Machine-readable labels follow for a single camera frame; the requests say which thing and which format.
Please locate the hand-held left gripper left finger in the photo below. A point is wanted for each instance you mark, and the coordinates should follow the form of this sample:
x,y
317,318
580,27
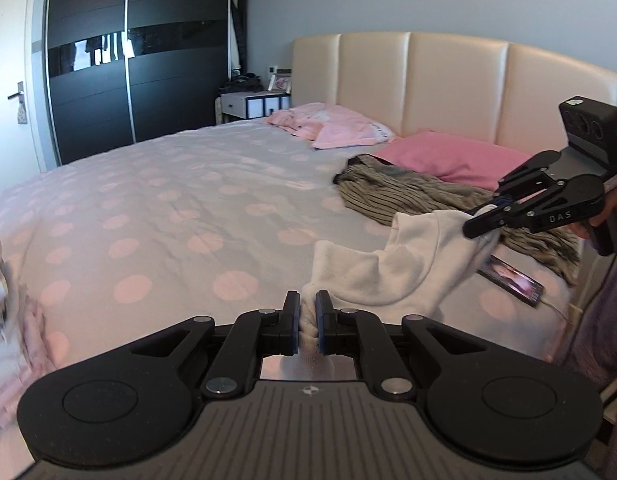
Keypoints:
x,y
290,320

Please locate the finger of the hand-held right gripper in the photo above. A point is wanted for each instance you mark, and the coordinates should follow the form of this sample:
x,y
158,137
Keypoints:
x,y
530,172
493,222

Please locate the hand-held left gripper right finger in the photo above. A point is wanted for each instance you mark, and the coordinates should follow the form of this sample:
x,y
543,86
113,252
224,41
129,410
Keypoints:
x,y
324,320

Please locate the cream long-sleeve shirt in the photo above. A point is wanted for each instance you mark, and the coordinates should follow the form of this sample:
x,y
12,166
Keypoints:
x,y
398,260

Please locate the stack of folded clothes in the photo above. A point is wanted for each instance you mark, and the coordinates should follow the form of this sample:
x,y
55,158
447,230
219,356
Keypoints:
x,y
13,340

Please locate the person's right hand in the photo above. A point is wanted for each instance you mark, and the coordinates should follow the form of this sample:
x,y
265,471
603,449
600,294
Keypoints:
x,y
584,230

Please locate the black smartphone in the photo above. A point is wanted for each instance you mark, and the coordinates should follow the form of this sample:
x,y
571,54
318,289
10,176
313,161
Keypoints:
x,y
513,280

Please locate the olive striped garment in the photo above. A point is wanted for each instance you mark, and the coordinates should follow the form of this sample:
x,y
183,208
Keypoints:
x,y
388,190

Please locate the cream padded headboard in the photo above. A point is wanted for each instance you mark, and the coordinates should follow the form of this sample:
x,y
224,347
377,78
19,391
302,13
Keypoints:
x,y
438,85

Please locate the light pink printed pillow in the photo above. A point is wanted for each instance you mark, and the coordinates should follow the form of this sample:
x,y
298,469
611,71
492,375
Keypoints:
x,y
353,130

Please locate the pink spotted cloth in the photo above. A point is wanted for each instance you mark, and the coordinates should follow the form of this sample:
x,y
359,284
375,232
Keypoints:
x,y
293,119

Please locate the white nightstand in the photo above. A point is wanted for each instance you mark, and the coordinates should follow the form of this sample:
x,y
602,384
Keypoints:
x,y
248,106

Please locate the black bag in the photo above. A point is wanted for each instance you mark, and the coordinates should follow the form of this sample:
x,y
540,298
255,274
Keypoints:
x,y
244,84

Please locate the black sliding-door wardrobe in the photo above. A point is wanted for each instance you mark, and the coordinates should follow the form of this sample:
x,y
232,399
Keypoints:
x,y
138,85

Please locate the open closet section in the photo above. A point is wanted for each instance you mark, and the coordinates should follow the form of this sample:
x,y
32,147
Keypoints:
x,y
238,20

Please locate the small hanging pouch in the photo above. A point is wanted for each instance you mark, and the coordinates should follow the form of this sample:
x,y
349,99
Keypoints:
x,y
22,112

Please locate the white door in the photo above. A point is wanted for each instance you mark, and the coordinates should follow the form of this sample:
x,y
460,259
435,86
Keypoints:
x,y
13,35

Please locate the photo frame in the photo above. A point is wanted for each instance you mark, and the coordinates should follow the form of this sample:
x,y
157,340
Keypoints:
x,y
281,82

